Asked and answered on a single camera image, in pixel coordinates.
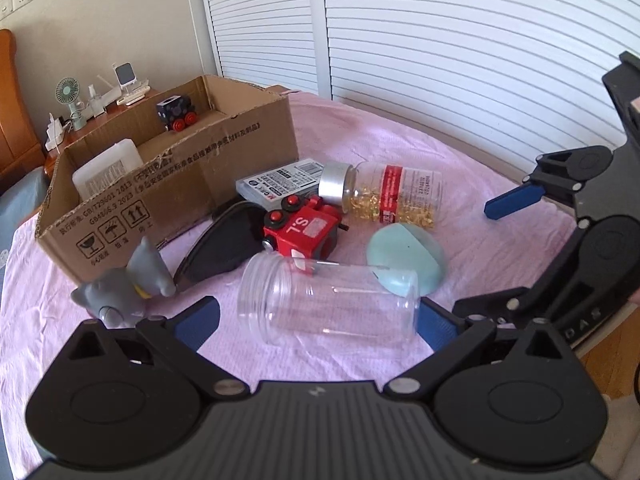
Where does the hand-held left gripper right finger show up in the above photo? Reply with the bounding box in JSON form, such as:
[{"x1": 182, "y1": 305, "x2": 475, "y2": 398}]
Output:
[{"x1": 384, "y1": 297, "x2": 571, "y2": 399}]

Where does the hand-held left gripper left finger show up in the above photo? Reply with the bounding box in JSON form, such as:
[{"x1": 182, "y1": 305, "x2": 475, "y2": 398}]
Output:
[{"x1": 70, "y1": 296, "x2": 251, "y2": 402}]

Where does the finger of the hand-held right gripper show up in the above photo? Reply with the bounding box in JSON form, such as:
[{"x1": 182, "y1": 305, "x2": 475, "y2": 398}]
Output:
[
  {"x1": 484, "y1": 150, "x2": 581, "y2": 222},
  {"x1": 452, "y1": 285, "x2": 563, "y2": 328}
]

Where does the teal round case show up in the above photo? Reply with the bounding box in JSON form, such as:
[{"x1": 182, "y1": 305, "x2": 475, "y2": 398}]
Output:
[{"x1": 366, "y1": 224, "x2": 447, "y2": 297}]

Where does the grey animal figurine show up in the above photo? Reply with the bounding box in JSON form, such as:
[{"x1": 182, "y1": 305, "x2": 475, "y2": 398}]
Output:
[{"x1": 70, "y1": 236, "x2": 177, "y2": 330}]

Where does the capsule bottle with silver cap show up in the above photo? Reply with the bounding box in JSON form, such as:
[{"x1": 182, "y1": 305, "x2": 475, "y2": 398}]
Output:
[{"x1": 318, "y1": 161, "x2": 444, "y2": 231}]

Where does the clear plastic jar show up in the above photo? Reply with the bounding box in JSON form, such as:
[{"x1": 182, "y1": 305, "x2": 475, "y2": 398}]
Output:
[{"x1": 237, "y1": 252, "x2": 420, "y2": 346}]

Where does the red toy train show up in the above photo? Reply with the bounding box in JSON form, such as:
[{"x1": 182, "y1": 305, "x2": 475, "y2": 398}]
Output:
[{"x1": 262, "y1": 195, "x2": 347, "y2": 277}]

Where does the brown cardboard box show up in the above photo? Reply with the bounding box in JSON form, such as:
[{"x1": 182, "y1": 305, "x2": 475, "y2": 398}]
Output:
[{"x1": 34, "y1": 75, "x2": 299, "y2": 286}]

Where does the clear labelled plastic case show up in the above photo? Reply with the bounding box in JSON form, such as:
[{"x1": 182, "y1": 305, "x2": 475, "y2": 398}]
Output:
[{"x1": 236, "y1": 157, "x2": 326, "y2": 207}]

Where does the pink blanket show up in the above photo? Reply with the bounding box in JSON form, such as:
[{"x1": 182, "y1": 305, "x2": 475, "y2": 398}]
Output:
[{"x1": 0, "y1": 90, "x2": 586, "y2": 476}]

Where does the black flat plate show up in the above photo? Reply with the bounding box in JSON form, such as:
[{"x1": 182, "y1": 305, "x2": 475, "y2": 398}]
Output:
[{"x1": 172, "y1": 200, "x2": 269, "y2": 289}]

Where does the white louvered closet door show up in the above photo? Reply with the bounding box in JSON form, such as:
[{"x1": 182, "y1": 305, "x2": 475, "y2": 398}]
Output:
[
  {"x1": 320, "y1": 0, "x2": 640, "y2": 187},
  {"x1": 197, "y1": 0, "x2": 327, "y2": 99}
]

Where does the white plastic container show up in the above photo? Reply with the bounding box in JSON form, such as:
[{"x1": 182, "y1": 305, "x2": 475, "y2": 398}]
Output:
[{"x1": 72, "y1": 139, "x2": 143, "y2": 202}]

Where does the teal pillow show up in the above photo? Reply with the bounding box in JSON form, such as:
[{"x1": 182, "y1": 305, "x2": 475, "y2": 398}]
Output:
[{"x1": 0, "y1": 167, "x2": 49, "y2": 281}]

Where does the black cube toy train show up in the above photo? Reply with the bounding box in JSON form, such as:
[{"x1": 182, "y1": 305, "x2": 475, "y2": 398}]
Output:
[{"x1": 156, "y1": 94, "x2": 197, "y2": 134}]

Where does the wooden nightstand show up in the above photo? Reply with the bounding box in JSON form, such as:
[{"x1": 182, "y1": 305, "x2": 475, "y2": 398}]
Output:
[{"x1": 44, "y1": 87, "x2": 167, "y2": 181}]

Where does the white power strip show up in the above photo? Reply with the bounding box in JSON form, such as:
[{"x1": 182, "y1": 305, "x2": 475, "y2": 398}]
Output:
[{"x1": 45, "y1": 114, "x2": 69, "y2": 152}]

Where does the white router with antenna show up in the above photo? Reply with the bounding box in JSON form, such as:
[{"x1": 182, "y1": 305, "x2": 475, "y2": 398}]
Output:
[{"x1": 96, "y1": 75, "x2": 127, "y2": 110}]

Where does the green desk fan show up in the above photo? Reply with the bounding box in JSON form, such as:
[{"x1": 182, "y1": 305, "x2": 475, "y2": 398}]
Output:
[{"x1": 55, "y1": 77, "x2": 87, "y2": 132}]

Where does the wooden headboard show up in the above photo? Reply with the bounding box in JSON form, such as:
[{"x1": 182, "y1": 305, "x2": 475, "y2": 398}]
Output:
[{"x1": 0, "y1": 29, "x2": 47, "y2": 183}]

